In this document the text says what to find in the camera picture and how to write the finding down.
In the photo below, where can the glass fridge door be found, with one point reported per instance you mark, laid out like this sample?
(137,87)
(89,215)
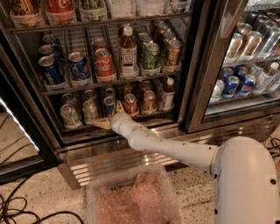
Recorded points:
(235,67)

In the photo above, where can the stainless steel fridge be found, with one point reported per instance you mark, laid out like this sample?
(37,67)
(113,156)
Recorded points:
(37,138)

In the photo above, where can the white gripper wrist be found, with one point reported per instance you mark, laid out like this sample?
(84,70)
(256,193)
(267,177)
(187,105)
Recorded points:
(119,122)

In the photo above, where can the gold orange can bottom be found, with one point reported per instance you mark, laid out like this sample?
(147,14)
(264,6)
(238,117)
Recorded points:
(149,102)

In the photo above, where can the blue silver redbull can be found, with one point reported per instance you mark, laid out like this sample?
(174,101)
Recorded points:
(109,105)

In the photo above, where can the clear plastic bin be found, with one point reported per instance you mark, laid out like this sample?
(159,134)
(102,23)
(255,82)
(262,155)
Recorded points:
(140,195)

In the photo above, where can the front blue pepsi can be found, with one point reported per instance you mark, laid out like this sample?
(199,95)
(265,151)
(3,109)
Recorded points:
(50,69)

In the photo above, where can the small tea bottle bottom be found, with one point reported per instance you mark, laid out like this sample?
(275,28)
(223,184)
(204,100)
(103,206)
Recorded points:
(166,94)

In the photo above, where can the rear redbull can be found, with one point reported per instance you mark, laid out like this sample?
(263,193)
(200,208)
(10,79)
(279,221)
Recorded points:
(110,92)

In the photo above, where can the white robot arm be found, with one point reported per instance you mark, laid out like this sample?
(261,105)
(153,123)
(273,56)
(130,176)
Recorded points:
(246,188)

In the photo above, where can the silver white can bottom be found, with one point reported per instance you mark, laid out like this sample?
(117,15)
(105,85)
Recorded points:
(90,112)

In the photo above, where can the green can front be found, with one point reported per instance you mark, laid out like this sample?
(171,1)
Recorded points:
(150,64)

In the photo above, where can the gold can front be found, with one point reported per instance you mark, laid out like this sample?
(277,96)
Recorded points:
(172,55)

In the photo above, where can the brown tea bottle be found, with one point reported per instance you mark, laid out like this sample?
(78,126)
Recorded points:
(128,54)

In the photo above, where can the red coca-cola can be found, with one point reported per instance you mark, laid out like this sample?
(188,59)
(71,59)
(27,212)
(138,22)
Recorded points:
(104,67)

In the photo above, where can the blue pepsi can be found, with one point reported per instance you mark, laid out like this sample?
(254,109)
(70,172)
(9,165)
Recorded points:
(79,68)
(50,69)

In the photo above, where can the pale green can bottom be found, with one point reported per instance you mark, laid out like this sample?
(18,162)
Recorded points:
(70,116)

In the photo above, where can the red orange can bottom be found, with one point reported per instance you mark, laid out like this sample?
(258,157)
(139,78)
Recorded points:
(130,104)

